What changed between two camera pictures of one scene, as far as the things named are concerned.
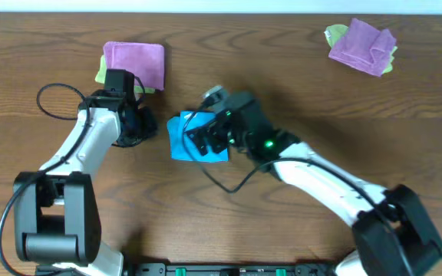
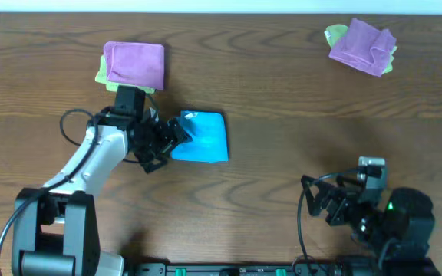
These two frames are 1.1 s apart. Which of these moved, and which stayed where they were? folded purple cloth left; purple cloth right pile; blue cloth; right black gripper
Moved: right black gripper
Stayed: folded purple cloth left; blue cloth; purple cloth right pile
